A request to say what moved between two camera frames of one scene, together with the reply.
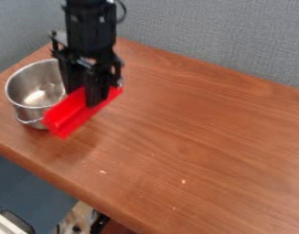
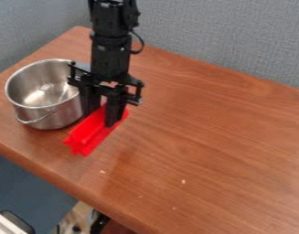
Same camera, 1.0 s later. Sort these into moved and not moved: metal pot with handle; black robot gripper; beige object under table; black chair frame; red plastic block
Moved: red plastic block; black robot gripper
Not moved: beige object under table; black chair frame; metal pot with handle
